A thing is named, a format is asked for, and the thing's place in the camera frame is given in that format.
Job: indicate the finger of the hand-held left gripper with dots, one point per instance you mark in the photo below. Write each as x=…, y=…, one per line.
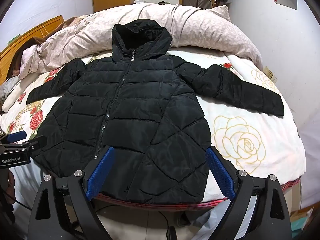
x=36, y=142
x=16, y=136

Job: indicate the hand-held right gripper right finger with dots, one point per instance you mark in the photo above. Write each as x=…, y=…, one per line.
x=220, y=172

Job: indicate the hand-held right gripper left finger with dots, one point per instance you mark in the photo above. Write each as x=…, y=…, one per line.
x=100, y=172

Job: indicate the black hooded puffer jacket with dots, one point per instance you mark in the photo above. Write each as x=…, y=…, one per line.
x=140, y=105

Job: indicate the white rose-print bed sheet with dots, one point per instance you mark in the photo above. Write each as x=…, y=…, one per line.
x=240, y=140

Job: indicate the grey patterned cloth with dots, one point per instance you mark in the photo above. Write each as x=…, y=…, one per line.
x=7, y=87

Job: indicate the red plaid blanket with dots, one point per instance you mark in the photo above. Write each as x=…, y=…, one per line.
x=175, y=206

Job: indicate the brown cloth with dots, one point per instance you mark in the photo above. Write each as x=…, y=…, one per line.
x=17, y=57

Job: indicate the cardboard box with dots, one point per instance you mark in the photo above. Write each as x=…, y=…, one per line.
x=302, y=217

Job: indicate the wooden headboard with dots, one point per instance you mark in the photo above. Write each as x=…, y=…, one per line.
x=37, y=32

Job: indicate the beige leaf-print duvet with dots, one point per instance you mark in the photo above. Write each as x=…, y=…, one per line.
x=200, y=30

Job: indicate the wall socket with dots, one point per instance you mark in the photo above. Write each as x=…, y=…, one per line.
x=271, y=75

